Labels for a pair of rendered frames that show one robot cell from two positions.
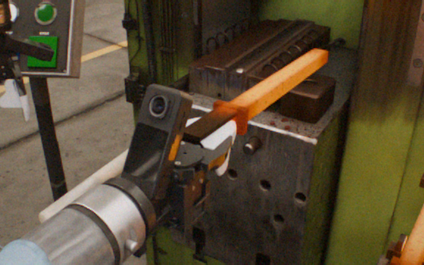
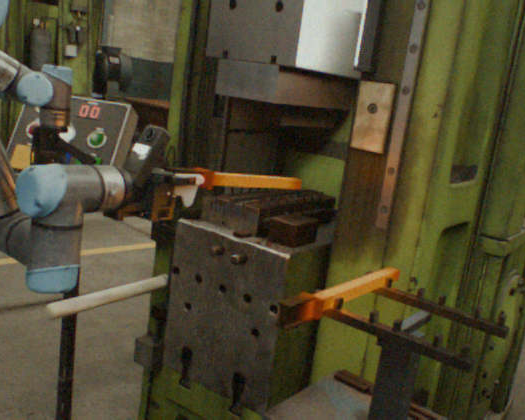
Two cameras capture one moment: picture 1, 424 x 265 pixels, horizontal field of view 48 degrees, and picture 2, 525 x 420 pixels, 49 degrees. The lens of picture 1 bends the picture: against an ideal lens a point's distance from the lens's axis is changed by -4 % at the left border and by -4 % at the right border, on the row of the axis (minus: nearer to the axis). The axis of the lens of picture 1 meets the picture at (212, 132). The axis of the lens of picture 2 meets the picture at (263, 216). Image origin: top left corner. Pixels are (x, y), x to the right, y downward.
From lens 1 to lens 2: 59 cm
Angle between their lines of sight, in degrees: 18
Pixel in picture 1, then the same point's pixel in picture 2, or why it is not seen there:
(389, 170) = (360, 309)
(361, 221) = (337, 364)
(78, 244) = (83, 173)
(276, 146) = (258, 261)
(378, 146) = not seen: hidden behind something
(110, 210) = (106, 170)
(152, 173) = (137, 169)
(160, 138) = (146, 151)
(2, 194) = (5, 345)
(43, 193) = (48, 351)
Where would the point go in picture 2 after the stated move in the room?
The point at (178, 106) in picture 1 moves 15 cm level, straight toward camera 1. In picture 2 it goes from (160, 134) to (141, 143)
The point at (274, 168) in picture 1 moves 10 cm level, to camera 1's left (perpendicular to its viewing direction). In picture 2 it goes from (255, 282) to (217, 276)
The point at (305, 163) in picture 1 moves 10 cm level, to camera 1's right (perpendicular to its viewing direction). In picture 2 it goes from (279, 276) to (319, 282)
